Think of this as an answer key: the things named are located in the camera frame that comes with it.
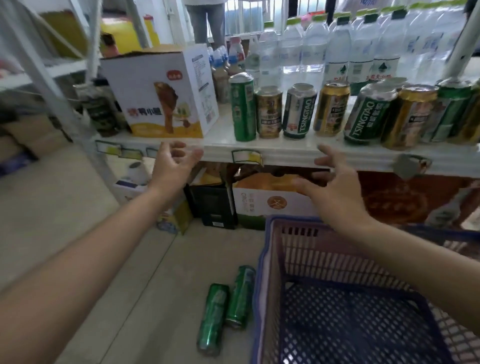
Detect red liquor box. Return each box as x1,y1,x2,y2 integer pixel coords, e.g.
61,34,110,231
358,171,480,230

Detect person's left forearm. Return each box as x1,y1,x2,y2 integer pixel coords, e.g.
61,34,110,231
0,185,177,364

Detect black box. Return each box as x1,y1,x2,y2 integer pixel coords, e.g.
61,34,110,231
184,173,238,230

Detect white carton with duck print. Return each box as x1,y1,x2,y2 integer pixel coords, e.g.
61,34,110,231
100,43,221,139

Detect group of clear water bottles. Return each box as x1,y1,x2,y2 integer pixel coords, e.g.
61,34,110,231
245,0,470,91

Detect person's right forearm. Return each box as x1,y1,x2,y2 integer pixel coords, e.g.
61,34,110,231
337,216,480,337

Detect white glossy metal shelf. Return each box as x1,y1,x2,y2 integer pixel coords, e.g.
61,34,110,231
0,0,480,205

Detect person's right hand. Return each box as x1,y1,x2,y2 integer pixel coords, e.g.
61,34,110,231
292,144,373,235

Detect yellow box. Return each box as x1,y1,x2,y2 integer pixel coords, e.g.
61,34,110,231
40,9,161,57

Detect person's left hand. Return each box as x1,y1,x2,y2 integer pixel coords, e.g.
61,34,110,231
148,140,205,200

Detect pink and purple plastic basket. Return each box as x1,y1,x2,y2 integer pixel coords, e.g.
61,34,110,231
250,214,480,364

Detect green price tag holder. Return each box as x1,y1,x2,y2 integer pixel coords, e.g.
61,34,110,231
231,149,266,168
95,140,123,157

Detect pink cap drink bottle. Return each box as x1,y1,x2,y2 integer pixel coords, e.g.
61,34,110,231
227,36,247,77

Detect group of brown drink bottles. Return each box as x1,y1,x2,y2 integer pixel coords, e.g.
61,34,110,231
207,44,232,105

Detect white and blue carton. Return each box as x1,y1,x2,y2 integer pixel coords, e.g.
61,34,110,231
112,179,194,236

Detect price tag with red arrow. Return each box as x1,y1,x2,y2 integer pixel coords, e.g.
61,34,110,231
392,153,434,180

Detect white toilet paper roll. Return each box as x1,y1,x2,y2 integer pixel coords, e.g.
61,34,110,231
122,161,152,187

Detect green label water bottle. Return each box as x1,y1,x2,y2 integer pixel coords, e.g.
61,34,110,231
371,8,409,82
324,14,353,85
347,12,380,95

